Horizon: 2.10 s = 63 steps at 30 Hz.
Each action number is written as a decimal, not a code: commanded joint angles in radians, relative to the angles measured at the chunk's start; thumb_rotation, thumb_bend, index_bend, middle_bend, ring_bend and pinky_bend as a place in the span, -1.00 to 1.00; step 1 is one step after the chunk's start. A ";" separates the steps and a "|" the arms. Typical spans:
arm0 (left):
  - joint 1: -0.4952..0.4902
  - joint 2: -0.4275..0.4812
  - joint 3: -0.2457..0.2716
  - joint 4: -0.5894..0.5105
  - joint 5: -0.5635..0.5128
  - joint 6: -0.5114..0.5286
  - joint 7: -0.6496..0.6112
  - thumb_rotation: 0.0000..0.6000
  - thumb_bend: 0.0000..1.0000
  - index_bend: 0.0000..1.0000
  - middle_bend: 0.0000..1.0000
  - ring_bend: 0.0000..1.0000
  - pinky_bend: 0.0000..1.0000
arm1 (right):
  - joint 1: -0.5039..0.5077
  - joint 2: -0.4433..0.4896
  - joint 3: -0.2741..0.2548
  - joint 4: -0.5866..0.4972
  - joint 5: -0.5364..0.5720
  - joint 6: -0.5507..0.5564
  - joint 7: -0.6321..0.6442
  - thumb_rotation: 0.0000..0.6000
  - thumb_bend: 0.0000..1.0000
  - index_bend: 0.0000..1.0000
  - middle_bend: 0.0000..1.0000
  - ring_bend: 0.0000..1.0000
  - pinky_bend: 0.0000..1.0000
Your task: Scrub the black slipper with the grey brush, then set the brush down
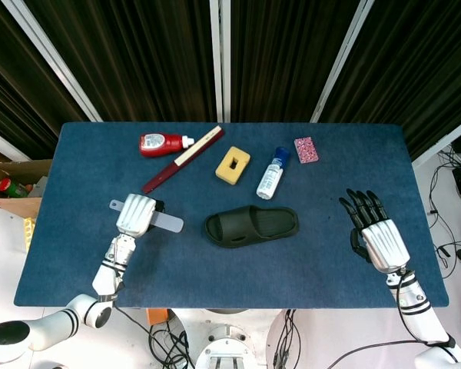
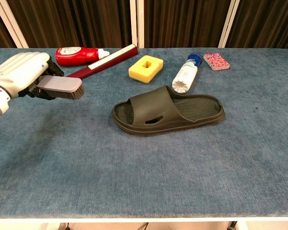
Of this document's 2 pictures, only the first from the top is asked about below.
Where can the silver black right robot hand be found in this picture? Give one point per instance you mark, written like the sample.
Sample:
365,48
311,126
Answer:
388,242

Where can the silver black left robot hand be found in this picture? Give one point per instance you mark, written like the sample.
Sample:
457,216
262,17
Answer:
134,213

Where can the grey tool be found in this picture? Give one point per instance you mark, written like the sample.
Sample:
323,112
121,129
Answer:
171,223

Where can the black rubber slipper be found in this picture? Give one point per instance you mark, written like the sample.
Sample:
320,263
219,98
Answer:
253,223

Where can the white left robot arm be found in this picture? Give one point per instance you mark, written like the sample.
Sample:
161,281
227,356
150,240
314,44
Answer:
107,276

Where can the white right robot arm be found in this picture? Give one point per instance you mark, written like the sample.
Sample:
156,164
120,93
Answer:
418,307

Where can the dark red folded fan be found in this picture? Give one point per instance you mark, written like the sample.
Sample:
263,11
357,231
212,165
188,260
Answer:
165,175

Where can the red detergent bottle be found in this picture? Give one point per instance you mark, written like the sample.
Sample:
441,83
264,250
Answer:
165,144

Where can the yellow sponge with hole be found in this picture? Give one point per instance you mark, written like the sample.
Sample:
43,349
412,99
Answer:
224,171

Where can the orange box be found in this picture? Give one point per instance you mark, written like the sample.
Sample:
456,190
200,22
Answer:
157,317

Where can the yellow perforated plastic piece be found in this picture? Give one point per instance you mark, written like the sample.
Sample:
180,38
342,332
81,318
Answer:
28,234

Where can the blue table cloth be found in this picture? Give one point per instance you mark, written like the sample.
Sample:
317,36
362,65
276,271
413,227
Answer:
230,276

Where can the brown cardboard box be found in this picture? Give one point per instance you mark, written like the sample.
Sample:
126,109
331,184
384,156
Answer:
15,207

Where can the green can red lid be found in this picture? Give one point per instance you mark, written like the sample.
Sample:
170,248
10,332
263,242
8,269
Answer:
9,187

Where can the white spray bottle blue cap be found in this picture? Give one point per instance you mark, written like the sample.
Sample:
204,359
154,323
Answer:
269,180

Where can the dark pleated curtain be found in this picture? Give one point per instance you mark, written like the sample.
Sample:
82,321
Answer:
418,69
138,57
15,88
284,57

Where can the white robot torso base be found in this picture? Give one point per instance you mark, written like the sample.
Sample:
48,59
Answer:
226,346

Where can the white partition post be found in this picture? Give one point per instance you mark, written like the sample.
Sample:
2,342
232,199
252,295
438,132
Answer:
445,144
219,57
340,61
54,57
4,144

